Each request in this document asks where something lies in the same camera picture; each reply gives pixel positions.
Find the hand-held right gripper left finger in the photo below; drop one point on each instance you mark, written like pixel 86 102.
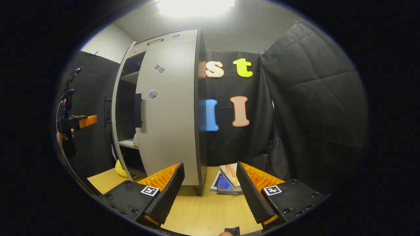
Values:
pixel 170 193

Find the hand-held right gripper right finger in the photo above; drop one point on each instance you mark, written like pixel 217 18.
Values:
pixel 251 196

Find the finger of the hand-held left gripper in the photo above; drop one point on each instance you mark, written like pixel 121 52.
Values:
pixel 88 121

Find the grey cabinet door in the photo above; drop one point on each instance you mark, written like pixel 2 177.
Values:
pixel 113 124
pixel 174 124

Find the white striped shoe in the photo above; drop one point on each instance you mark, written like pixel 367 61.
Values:
pixel 135 141

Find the grey shoe cabinet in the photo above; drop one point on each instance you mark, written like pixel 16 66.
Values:
pixel 200 131

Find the grey cabinet drawer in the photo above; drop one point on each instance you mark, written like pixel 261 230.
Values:
pixel 183 36

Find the black backdrop cloth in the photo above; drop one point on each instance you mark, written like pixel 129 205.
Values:
pixel 95 147
pixel 256 144
pixel 315 114

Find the blue cover book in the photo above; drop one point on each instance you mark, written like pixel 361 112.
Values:
pixel 223 182

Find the yellow toy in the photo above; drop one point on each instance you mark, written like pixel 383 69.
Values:
pixel 120 170

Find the large ceiling light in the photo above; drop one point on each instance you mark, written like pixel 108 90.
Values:
pixel 197 6

